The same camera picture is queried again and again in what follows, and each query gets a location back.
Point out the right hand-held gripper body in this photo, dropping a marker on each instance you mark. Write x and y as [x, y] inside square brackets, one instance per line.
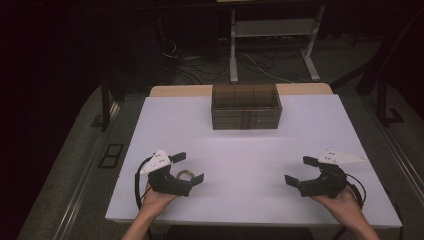
[325, 183]

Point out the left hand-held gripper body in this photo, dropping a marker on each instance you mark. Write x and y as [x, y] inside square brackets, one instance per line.
[166, 182]

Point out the tan rubber band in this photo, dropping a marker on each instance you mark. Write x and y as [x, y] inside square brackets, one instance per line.
[184, 172]

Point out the smoked transparent drawer box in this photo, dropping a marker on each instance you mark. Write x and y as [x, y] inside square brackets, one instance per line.
[246, 110]

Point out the person's left hand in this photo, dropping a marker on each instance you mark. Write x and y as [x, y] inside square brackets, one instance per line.
[156, 200]

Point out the person's right hand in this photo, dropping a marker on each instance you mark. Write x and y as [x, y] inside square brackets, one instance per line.
[343, 206]

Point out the black metal stand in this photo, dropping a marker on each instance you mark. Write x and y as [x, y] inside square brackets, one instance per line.
[383, 103]
[106, 100]

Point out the grey metal stand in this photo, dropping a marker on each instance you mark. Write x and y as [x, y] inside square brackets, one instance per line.
[273, 30]

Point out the metal floor rail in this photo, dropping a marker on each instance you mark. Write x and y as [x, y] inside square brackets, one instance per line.
[87, 180]
[405, 166]

